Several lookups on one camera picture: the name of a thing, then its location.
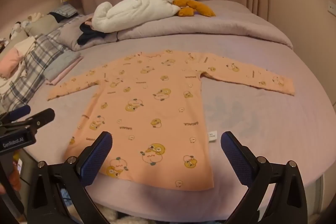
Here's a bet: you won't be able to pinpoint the bed with purple sheet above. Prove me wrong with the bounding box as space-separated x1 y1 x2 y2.
21 0 334 222

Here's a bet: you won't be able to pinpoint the orange cartoon print shirt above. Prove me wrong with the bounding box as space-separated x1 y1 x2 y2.
47 49 296 191

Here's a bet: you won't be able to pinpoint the striped grey clothing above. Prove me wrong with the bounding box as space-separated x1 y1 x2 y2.
49 4 79 22

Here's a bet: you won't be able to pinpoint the white plush goose toy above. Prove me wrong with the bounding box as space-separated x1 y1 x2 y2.
92 0 216 33

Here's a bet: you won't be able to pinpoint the grey folded cloth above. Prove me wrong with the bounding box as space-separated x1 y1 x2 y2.
43 51 82 81

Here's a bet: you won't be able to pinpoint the beige pillow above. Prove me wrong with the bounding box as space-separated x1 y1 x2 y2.
25 14 65 36

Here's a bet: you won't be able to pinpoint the small plush toy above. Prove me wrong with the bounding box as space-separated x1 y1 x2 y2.
9 13 44 38

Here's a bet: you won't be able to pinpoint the dark clothes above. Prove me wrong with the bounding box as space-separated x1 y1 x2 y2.
77 22 107 46

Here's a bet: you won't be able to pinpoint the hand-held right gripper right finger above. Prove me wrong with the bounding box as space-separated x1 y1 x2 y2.
220 131 308 224

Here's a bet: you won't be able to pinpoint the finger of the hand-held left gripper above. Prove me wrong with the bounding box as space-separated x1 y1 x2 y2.
0 109 55 133
0 105 31 123

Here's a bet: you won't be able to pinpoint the pink folded cloth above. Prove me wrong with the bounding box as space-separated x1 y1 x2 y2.
46 57 84 85

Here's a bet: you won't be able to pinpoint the cream and pink clothes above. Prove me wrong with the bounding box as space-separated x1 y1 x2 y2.
0 37 36 81

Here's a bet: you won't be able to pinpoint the person's left hand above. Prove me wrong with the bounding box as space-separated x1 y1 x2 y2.
0 167 22 195

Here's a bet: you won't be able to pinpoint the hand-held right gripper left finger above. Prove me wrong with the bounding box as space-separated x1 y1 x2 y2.
26 131 113 224

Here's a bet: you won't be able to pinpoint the grey plaid pillow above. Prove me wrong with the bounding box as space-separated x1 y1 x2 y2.
0 30 71 111

